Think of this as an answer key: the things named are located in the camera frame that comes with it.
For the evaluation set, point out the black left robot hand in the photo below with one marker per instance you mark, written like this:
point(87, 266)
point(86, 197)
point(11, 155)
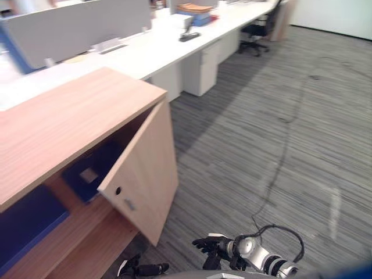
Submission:
point(136, 268)

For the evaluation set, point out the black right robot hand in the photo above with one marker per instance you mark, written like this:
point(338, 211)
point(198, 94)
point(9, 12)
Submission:
point(213, 245)

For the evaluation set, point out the wooden cabinet door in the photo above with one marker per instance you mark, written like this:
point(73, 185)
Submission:
point(151, 174)

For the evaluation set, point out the dark blue labelled folder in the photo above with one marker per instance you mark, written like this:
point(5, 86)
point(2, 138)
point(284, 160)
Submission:
point(96, 165)

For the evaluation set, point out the blue flat folder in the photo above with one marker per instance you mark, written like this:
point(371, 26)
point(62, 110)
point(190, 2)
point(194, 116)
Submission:
point(26, 221)

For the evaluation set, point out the light wooden office cabinet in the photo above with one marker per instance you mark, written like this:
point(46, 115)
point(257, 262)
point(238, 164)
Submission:
point(67, 116)

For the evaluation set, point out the long white office desk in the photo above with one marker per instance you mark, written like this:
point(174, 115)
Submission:
point(162, 55)

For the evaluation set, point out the black office chair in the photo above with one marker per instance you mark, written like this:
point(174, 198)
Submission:
point(258, 29)

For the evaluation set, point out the wooden end cabinet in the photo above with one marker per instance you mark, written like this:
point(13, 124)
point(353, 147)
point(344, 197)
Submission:
point(283, 20)

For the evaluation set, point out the brown paper folder stack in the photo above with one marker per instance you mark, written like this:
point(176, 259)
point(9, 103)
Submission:
point(194, 7)

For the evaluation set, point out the grey robot torso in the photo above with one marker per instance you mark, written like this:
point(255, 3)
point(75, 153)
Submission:
point(221, 274)

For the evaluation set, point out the blue paper tray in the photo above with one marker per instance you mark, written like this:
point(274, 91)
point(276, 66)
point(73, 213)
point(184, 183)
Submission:
point(200, 19)

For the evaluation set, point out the white box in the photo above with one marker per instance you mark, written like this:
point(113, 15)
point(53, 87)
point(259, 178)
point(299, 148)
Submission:
point(174, 21)

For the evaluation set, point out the blue partition end panel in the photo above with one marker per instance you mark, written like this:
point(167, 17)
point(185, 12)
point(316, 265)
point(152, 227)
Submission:
point(14, 49)

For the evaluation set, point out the white drawer pedestal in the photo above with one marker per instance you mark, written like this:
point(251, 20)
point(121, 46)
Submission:
point(202, 69)
point(167, 81)

